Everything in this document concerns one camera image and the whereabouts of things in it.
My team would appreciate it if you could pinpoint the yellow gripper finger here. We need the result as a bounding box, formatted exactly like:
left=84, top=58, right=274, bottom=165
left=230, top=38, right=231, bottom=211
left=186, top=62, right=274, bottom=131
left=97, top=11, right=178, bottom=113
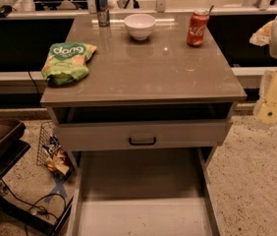
left=253, top=70, right=277, bottom=125
left=249, top=21, right=273, bottom=46

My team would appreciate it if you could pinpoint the red coke can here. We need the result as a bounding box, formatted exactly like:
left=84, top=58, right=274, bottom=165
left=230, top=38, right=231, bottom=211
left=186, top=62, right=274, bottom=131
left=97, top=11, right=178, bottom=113
left=187, top=10, right=209, bottom=46

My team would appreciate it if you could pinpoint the blue energy drink can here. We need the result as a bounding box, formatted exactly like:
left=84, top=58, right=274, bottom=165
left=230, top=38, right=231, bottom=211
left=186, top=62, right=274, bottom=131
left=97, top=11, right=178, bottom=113
left=95, top=0, right=110, bottom=27

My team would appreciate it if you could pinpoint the green rice chip bag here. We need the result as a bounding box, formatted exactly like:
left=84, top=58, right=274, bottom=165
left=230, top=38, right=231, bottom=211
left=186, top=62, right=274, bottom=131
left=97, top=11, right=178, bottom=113
left=41, top=42, right=97, bottom=86

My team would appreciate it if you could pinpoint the white bowl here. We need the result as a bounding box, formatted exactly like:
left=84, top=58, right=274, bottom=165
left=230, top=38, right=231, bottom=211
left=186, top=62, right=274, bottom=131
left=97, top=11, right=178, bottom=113
left=124, top=14, right=156, bottom=40

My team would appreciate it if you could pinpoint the grey cabinet table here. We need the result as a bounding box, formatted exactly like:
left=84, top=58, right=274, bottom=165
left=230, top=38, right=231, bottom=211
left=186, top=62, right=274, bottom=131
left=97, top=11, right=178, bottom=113
left=41, top=13, right=246, bottom=236

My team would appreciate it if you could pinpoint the dark tray stand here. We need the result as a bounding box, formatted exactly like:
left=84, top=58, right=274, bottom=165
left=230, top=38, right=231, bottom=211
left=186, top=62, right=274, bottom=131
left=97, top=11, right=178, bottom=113
left=0, top=119, right=72, bottom=236

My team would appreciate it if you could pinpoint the grey drawer with black handle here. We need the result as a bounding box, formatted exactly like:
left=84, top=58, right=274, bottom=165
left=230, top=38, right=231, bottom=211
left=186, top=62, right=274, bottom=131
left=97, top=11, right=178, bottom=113
left=54, top=120, right=232, bottom=151

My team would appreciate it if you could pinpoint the wire basket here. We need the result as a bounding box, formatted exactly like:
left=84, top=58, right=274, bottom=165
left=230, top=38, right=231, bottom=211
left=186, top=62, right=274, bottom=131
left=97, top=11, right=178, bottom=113
left=36, top=121, right=53, bottom=168

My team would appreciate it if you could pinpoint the black floor cable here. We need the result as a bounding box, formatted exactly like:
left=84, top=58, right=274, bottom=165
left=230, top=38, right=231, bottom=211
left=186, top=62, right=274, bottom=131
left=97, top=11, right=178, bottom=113
left=0, top=177, right=68, bottom=236

